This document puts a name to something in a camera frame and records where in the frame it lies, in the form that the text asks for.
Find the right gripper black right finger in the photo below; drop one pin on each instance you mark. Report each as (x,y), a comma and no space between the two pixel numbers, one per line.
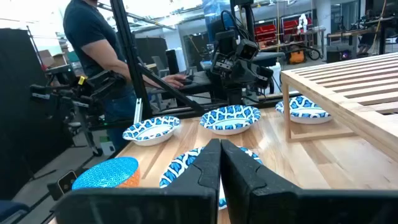
(264,205)

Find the black computer mouse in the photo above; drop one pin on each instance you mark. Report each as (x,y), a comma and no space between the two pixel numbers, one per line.
(187,81)

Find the blue chair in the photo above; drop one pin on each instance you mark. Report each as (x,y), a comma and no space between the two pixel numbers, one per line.
(11,211)

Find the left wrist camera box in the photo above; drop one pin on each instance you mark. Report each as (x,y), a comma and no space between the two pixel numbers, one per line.
(247,49)

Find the turquoise bowl with orange outside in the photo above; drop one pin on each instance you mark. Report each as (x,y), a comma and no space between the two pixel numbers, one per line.
(105,172)

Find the person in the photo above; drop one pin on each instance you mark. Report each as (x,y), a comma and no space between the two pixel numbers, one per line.
(90,37)

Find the cardboard box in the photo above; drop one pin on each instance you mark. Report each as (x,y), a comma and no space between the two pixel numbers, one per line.
(46,57)

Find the black partition panel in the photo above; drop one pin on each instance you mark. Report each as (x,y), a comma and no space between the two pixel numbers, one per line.
(21,109)

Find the orange bag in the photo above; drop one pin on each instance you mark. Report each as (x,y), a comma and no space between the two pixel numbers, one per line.
(296,57)

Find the small white robot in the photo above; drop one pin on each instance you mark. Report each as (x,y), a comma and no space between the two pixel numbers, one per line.
(302,22)

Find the black camera on mount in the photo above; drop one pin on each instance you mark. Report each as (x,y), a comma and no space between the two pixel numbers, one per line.
(63,185)

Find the black box with purple light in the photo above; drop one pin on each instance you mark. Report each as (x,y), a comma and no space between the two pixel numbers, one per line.
(339,56)

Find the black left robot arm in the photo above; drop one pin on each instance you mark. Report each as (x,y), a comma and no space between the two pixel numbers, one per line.
(235,96)

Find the white and green box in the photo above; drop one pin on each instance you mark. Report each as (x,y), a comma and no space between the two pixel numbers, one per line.
(108,146)

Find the wooden slatted shelf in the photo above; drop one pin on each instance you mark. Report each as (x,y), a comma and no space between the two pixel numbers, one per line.
(357,93)

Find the black metal rig frame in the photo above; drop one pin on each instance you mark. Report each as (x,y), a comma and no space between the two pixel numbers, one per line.
(127,46)

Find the black computer tower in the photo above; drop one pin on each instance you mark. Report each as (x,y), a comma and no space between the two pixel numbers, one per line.
(172,62)

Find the red storage bins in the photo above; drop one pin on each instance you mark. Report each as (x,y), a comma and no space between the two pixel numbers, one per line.
(290,26)
(265,32)

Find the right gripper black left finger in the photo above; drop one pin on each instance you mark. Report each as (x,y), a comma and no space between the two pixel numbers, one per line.
(186,205)

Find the wooden workbench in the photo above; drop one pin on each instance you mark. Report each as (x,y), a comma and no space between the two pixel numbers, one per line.
(289,45)

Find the grey desk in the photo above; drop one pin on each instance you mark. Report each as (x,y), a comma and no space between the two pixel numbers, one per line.
(202,81)

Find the white pillar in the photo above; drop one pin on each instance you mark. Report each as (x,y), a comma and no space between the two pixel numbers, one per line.
(322,15)

